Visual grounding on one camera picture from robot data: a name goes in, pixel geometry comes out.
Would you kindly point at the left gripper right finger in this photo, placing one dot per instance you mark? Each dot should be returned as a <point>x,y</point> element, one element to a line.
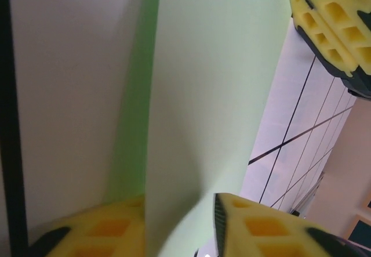
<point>261,233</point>

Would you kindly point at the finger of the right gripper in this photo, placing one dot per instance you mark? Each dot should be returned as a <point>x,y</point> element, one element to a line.
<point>321,39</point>
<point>342,4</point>

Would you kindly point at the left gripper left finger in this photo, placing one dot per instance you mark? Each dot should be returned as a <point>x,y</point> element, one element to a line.
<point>101,233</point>

